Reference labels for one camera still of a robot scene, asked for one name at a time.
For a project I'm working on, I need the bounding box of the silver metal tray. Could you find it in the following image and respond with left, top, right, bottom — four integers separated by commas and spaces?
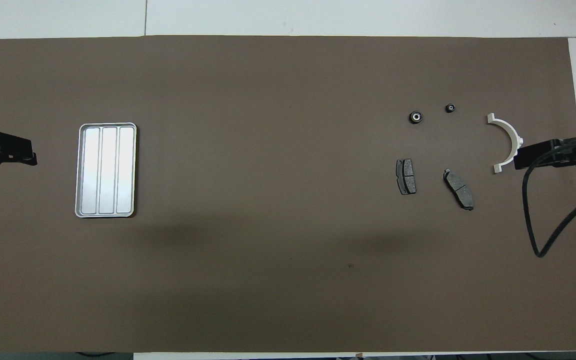
74, 122, 138, 219

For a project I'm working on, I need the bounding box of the dark grey brake pad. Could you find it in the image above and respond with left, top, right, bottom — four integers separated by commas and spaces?
395, 158, 417, 196
443, 169, 475, 211

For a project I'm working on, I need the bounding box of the brown table mat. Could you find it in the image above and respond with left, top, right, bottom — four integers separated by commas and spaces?
0, 35, 576, 354

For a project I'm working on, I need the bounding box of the white half-ring bracket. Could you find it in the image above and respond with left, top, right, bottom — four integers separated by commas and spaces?
486, 113, 525, 175

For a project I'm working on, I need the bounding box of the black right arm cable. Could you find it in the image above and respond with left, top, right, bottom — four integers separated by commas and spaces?
523, 136, 576, 259

